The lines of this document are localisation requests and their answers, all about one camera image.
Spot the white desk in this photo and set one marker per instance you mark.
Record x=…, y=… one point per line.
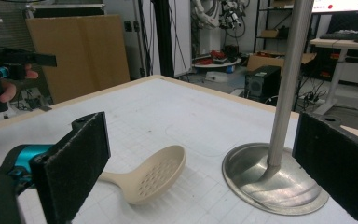
x=338, y=43

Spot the computer monitor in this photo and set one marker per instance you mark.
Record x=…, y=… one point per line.
x=345, y=5

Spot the small cardboard box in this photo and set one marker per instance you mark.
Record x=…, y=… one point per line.
x=269, y=33

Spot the beige slotted spoon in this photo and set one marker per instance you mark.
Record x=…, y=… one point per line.
x=158, y=174

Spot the open cardboard box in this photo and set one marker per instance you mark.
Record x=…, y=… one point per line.
x=262, y=61

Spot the black flight case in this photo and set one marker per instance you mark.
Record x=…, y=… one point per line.
x=68, y=10

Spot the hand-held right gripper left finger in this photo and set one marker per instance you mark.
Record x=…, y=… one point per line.
x=74, y=168

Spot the black keyboard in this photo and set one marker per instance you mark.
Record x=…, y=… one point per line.
x=338, y=35

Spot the black computer tower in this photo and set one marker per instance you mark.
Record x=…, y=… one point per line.
x=261, y=82

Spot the round white table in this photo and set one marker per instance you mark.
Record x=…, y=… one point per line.
x=217, y=64

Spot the red tool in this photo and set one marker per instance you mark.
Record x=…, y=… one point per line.
x=217, y=54

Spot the black upright post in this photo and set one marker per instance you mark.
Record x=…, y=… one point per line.
x=163, y=37

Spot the large brown cardboard sheet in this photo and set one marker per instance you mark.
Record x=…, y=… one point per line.
x=84, y=56

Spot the metal stand with round base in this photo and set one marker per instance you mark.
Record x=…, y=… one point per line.
x=279, y=189

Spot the black metal shelf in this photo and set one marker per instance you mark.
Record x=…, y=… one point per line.
x=258, y=25

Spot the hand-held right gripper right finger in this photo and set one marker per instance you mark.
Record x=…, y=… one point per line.
x=335, y=161

